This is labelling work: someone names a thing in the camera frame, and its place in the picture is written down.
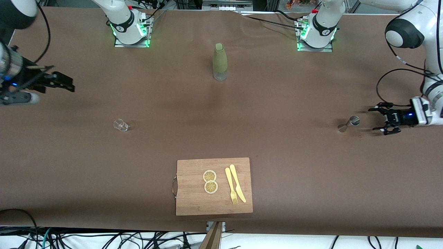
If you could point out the brown table cover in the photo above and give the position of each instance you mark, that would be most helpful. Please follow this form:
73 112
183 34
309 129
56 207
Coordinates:
104 155

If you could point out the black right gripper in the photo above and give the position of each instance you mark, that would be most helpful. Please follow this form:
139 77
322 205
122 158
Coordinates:
30 79

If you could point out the steel double jigger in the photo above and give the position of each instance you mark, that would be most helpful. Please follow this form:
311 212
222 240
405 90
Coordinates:
349 123

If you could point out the yellow plastic fork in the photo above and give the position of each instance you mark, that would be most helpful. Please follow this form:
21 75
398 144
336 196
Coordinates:
231 186

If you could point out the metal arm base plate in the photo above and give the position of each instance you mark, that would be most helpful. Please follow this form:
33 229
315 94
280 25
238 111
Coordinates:
315 50
131 45

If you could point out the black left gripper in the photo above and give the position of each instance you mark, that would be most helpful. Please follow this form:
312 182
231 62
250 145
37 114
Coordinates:
400 117

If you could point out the wooden cutting board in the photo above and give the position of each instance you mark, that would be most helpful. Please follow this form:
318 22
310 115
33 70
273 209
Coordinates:
214 202

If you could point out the grey power strip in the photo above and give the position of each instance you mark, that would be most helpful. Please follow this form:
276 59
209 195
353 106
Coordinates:
226 5

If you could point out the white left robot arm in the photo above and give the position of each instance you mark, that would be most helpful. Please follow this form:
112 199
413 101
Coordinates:
415 31

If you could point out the clear glass cup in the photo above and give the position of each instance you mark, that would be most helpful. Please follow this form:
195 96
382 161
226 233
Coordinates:
121 125

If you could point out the lemon slice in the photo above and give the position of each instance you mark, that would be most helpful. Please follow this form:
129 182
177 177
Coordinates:
209 175
211 187

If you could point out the wooden post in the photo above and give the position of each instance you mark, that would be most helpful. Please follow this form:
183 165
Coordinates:
211 238

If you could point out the yellow plastic knife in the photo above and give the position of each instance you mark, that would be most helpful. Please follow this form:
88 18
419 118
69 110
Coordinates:
237 183

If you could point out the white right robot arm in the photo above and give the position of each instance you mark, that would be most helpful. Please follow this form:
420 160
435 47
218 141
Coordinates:
14 10

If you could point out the small metal bracket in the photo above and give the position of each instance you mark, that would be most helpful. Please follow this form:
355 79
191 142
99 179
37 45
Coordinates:
208 226

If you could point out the green sleeved glass bottle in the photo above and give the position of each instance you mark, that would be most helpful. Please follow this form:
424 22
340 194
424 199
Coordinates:
219 60

